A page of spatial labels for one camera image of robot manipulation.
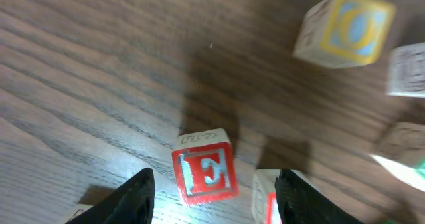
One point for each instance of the red U block lower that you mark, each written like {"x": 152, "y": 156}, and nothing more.
{"x": 264, "y": 203}

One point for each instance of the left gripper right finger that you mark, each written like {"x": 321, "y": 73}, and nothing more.
{"x": 300, "y": 203}

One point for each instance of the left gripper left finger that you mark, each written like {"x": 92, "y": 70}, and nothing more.
{"x": 130, "y": 203}

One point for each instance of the red E block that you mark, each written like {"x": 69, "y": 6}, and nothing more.
{"x": 203, "y": 164}

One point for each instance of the green N block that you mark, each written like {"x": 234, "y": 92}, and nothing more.
{"x": 401, "y": 152}

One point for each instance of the plain K block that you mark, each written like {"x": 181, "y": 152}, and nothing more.
{"x": 406, "y": 71}

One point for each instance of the yellow block near left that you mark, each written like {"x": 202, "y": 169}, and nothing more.
{"x": 344, "y": 33}

